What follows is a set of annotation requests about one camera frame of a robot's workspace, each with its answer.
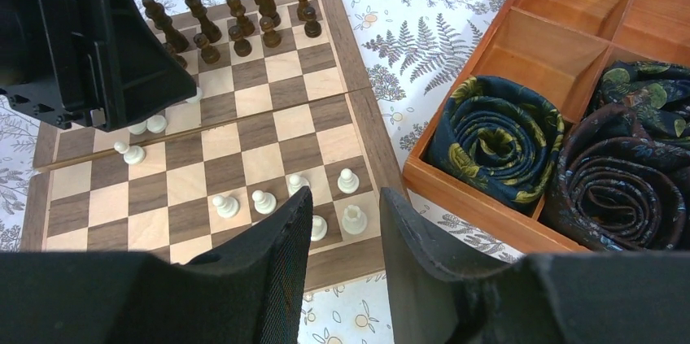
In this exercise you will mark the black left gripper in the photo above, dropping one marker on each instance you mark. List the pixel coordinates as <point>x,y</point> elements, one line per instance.
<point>95,63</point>

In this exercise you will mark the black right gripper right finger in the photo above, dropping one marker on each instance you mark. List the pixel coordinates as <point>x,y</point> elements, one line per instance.
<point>444,291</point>

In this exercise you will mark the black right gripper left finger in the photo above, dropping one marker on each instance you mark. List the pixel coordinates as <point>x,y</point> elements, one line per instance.
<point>246,290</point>

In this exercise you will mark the white chess pawn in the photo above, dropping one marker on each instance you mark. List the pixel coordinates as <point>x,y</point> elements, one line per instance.
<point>319,228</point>

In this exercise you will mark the wooden chess board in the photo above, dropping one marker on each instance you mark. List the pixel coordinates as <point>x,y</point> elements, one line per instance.
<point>305,107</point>

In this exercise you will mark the white pawn cluster piece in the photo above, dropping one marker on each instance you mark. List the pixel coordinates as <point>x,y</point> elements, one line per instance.
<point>132,154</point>
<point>348,182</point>
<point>295,182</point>
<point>226,206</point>
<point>265,203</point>
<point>156,124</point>
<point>138,129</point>

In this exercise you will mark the orange compartment tray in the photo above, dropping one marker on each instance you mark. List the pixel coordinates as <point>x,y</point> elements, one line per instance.
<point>558,48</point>

